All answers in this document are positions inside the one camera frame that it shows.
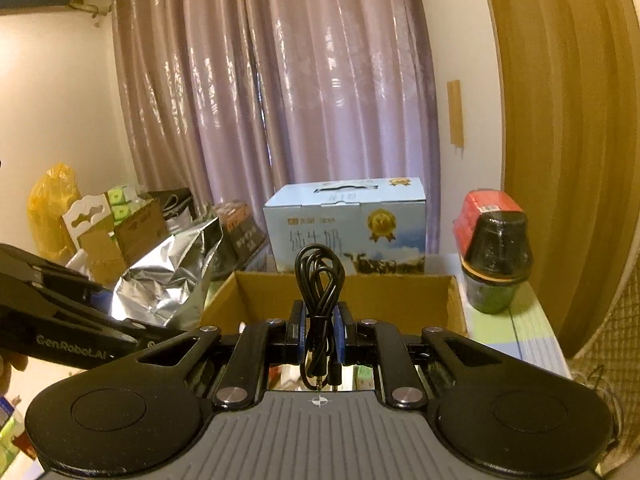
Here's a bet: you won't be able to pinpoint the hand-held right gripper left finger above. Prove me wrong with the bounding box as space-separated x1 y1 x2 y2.
114 302 306 410

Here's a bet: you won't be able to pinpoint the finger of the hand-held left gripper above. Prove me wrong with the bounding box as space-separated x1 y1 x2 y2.
0 242 115 312
46 304 174 349

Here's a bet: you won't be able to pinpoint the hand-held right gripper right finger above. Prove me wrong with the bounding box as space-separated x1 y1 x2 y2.
335 302 522 409

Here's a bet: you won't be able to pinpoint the black cable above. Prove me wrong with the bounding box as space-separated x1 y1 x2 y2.
294 243 347 392

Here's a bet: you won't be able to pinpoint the silver foil bag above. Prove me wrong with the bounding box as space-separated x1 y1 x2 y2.
110 215 224 332

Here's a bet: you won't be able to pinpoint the brown cardboard box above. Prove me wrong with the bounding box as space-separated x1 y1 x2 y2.
113 198 169 267
198 270 469 342

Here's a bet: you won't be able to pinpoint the cardboard box with white hanger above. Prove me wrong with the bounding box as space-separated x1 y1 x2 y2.
62 194 127 282

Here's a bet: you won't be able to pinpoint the yellow plastic bag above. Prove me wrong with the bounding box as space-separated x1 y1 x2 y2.
27 162 82 262

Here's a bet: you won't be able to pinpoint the closed brown cardboard box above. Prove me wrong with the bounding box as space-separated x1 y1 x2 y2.
113 198 169 267

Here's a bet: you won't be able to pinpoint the green packets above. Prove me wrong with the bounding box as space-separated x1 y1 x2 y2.
107 185 139 224

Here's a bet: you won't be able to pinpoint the blue milk carton box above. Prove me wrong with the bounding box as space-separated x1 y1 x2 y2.
263 177 428 277

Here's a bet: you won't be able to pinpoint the white paper bag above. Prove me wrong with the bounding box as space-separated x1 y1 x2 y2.
149 188 194 234

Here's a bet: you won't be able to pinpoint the red box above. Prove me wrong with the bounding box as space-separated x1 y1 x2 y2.
452 188 524 257

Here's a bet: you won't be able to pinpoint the purple curtain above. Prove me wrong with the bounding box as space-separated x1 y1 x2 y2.
111 0 442 256

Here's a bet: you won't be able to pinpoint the quilted beige chair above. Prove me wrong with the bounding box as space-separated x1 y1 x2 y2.
569 259 640 413

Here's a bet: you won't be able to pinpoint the golden brown curtain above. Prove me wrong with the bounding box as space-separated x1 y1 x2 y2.
477 0 640 361

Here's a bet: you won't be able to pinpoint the wooden wall strip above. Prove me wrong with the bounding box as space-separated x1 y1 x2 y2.
446 79 466 149

